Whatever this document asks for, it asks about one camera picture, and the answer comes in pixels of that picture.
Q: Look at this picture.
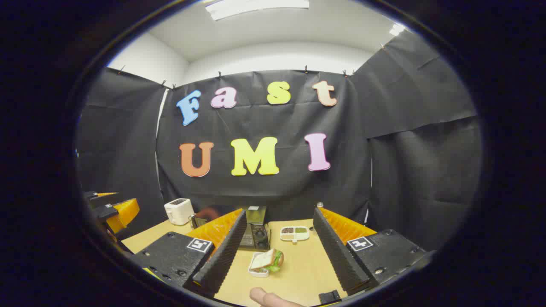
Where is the white plastic food tray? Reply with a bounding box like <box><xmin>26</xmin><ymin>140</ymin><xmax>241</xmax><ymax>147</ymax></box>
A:
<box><xmin>248</xmin><ymin>252</ymin><xmax>270</xmax><ymax>278</ymax></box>

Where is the long ceiling light panel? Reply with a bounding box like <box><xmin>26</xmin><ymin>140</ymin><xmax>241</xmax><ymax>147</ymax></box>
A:
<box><xmin>205</xmin><ymin>0</ymin><xmax>310</xmax><ymax>21</ymax></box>

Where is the white divided spice dish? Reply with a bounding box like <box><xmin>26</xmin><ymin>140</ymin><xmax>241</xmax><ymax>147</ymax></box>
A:
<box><xmin>280</xmin><ymin>226</ymin><xmax>310</xmax><ymax>243</ymax></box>

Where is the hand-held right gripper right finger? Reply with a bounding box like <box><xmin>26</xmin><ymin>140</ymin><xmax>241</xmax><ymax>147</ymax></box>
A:
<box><xmin>313</xmin><ymin>207</ymin><xmax>431</xmax><ymax>295</ymax></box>

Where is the white toaster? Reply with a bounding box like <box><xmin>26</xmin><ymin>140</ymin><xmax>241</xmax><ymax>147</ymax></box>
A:
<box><xmin>164</xmin><ymin>198</ymin><xmax>195</xmax><ymax>226</ymax></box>

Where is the black electric oven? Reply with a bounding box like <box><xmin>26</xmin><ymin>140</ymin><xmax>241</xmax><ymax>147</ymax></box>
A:
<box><xmin>190</xmin><ymin>205</ymin><xmax>271</xmax><ymax>251</ymax></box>

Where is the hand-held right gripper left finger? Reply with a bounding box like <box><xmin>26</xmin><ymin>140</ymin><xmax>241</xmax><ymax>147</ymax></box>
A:
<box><xmin>130</xmin><ymin>208</ymin><xmax>248</xmax><ymax>298</ymax></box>

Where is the lettuce sandwich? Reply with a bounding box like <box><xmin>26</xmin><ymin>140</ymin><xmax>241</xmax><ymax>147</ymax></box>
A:
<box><xmin>250</xmin><ymin>249</ymin><xmax>285</xmax><ymax>273</ymax></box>

